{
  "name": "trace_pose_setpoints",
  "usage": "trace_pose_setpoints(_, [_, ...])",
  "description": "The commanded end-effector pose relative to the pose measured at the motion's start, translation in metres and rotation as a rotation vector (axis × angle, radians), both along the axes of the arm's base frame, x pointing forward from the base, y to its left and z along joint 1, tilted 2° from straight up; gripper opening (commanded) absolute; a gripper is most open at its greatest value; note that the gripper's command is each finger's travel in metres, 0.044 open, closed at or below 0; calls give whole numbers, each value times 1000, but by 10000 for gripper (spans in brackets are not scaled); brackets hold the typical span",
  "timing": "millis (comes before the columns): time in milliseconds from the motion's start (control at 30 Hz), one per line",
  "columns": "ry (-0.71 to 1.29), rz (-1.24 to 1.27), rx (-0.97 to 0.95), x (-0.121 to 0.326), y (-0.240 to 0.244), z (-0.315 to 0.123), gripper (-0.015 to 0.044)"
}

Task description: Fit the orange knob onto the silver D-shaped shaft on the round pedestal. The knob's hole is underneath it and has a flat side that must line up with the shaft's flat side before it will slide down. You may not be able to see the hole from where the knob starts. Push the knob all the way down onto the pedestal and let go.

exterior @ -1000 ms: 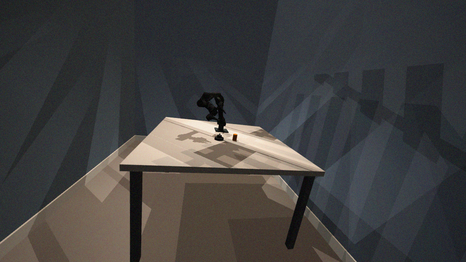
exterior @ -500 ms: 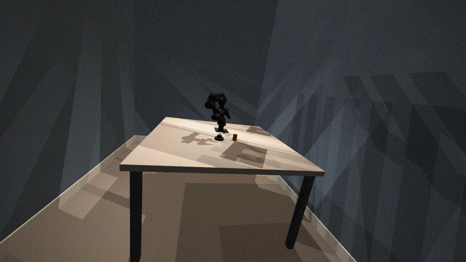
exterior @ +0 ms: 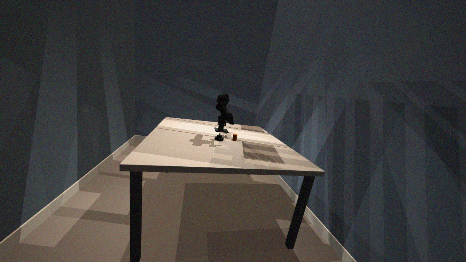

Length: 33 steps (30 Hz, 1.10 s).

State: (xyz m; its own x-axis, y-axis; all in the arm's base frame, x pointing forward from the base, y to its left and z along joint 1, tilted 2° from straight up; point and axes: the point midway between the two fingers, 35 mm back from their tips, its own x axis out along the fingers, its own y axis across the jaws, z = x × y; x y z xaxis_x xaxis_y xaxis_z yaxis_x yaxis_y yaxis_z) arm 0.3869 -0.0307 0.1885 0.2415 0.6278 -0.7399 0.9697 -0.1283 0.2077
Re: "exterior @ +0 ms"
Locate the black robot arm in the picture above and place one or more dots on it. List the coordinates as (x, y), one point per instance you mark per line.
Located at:
(222, 101)

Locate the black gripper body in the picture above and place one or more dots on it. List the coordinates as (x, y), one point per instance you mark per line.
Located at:
(226, 113)

